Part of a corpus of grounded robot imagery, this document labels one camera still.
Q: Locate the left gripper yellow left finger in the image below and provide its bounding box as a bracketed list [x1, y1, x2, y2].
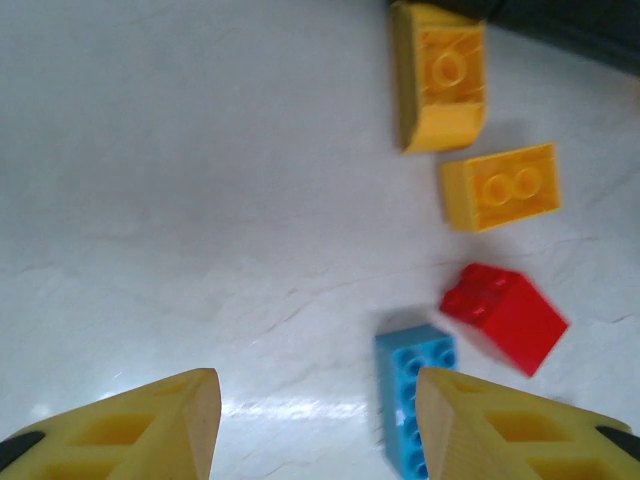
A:
[0, 368, 222, 480]

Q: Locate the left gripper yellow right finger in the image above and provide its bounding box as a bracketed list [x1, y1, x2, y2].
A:
[415, 367, 640, 480]

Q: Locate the blue lego brick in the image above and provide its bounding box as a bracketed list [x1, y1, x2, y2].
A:
[374, 323, 459, 480]

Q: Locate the red lego brick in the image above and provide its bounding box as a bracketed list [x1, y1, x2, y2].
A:
[438, 262, 571, 379]

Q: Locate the yellow lego brick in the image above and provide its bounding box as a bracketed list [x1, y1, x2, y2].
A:
[440, 142, 562, 235]
[389, 0, 489, 155]

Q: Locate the black plastic bin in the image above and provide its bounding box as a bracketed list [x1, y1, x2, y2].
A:
[387, 0, 640, 76]

